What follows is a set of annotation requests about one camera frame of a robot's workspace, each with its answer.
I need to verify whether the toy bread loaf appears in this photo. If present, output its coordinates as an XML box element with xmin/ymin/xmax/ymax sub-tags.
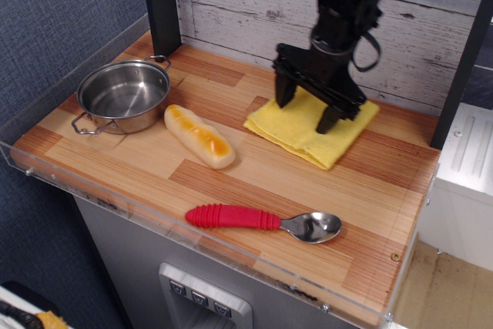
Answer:
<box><xmin>164</xmin><ymin>104</ymin><xmax>236</xmax><ymax>170</ymax></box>

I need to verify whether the white appliance at right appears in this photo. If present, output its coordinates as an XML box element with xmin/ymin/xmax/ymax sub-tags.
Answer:
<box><xmin>417</xmin><ymin>103</ymin><xmax>492</xmax><ymax>270</ymax></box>

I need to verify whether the black right frame post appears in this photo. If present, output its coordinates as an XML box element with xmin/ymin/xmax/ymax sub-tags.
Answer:
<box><xmin>430</xmin><ymin>0</ymin><xmax>492</xmax><ymax>150</ymax></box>

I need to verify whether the grey cabinet with button panel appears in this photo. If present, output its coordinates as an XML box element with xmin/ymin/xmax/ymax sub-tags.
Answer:
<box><xmin>75</xmin><ymin>197</ymin><xmax>352</xmax><ymax>328</ymax></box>

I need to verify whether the black frame post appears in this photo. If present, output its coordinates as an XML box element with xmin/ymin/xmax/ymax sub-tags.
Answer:
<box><xmin>146</xmin><ymin>0</ymin><xmax>182</xmax><ymax>56</ymax></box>
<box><xmin>430</xmin><ymin>0</ymin><xmax>492</xmax><ymax>150</ymax></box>

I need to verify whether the stainless steel pot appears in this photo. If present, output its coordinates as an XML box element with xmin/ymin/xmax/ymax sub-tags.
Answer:
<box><xmin>72</xmin><ymin>55</ymin><xmax>172</xmax><ymax>135</ymax></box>

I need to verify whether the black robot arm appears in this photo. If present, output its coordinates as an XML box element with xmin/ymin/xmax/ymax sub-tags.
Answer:
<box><xmin>273</xmin><ymin>0</ymin><xmax>382</xmax><ymax>134</ymax></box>

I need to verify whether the yellow black object bottom left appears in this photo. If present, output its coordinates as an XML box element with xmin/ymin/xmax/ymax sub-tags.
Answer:
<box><xmin>1</xmin><ymin>300</ymin><xmax>69</xmax><ymax>329</ymax></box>

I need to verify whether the black left frame post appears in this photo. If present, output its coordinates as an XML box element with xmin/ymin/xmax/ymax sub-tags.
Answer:
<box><xmin>146</xmin><ymin>0</ymin><xmax>182</xmax><ymax>56</ymax></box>

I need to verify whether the yellow cloth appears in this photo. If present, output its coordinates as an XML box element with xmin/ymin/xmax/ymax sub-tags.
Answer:
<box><xmin>243</xmin><ymin>87</ymin><xmax>380</xmax><ymax>170</ymax></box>

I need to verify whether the black cable loop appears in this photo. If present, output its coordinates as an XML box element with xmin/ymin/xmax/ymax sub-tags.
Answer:
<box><xmin>350</xmin><ymin>30</ymin><xmax>382</xmax><ymax>74</ymax></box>

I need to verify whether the red handled metal spoon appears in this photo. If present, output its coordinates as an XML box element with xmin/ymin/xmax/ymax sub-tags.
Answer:
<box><xmin>185</xmin><ymin>204</ymin><xmax>342</xmax><ymax>244</ymax></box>

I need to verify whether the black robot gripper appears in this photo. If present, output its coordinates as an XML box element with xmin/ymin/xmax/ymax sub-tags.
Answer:
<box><xmin>273</xmin><ymin>41</ymin><xmax>366</xmax><ymax>134</ymax></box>

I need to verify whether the clear acrylic table guard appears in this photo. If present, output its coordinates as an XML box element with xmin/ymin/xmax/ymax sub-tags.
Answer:
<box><xmin>0</xmin><ymin>12</ymin><xmax>442</xmax><ymax>325</ymax></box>

